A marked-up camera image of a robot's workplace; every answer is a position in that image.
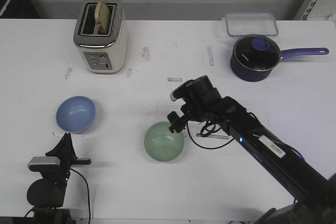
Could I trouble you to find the glass pot lid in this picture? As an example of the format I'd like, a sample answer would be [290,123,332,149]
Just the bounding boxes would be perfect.
[233,35,281,71]

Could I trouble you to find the clear plastic food container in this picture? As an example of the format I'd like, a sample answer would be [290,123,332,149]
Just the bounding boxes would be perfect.
[222,12,278,37]

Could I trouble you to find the dark blue saucepan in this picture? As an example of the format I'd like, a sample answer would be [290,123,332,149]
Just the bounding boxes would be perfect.
[230,47,329,82]

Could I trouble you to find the cream and chrome toaster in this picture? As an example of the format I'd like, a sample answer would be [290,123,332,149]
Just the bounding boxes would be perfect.
[73,0,128,74]

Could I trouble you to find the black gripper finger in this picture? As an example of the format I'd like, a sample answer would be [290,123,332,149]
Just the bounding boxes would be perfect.
[167,111,180,123]
[49,133,68,155]
[68,133,76,157]
[169,122,185,133]

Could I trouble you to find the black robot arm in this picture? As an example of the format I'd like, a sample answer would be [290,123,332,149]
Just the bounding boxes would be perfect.
[167,76,335,223]
[26,133,91,223]

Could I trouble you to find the green bowl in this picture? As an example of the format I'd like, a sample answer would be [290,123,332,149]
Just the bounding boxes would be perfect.
[144,122,184,162]

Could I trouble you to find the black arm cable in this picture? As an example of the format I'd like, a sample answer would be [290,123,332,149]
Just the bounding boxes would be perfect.
[185,120,236,150]
[70,168,92,221]

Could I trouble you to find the slice of toast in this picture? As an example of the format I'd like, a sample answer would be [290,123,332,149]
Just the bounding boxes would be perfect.
[95,2,110,35]

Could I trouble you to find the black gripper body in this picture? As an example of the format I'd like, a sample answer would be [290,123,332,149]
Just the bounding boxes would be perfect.
[43,154,91,182]
[173,102,209,127]

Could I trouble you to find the blue bowl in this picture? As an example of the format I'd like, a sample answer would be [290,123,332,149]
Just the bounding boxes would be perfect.
[56,96,97,133]

